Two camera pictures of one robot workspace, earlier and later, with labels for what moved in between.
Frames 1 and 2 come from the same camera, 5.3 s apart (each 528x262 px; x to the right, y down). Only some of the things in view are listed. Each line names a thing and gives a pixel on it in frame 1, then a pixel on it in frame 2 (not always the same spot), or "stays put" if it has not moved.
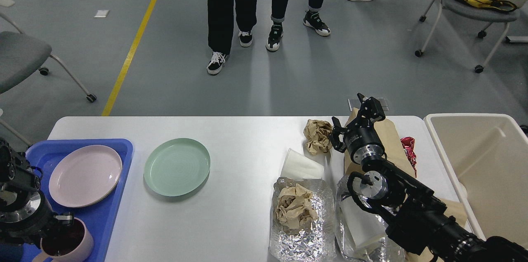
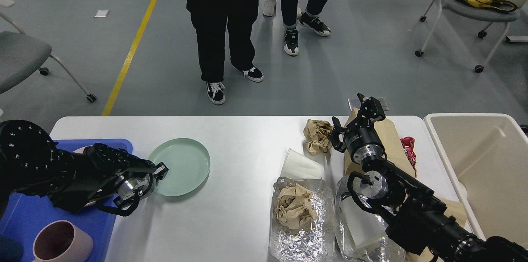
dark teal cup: [10, 253] stays put
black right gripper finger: [371, 111] stays put
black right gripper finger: [338, 136] stays put
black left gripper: [25, 217] to [131, 186]
